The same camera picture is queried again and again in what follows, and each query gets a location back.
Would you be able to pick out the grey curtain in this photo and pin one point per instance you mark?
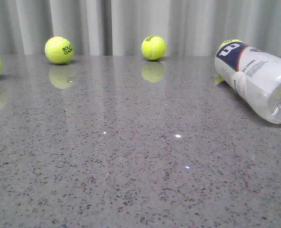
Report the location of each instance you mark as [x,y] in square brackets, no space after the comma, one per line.
[118,27]

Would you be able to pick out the yellow tennis ball Roland Garros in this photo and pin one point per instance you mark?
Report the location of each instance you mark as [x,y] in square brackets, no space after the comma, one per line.
[59,50]

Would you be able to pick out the middle yellow tennis ball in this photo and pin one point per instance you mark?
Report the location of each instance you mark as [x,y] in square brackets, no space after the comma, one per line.
[153,48]

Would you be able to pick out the white blue tennis ball can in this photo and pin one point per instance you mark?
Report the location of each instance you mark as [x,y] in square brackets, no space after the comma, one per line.
[255,75]

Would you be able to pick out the right yellow tennis ball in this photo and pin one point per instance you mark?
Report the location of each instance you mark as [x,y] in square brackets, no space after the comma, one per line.
[229,41]

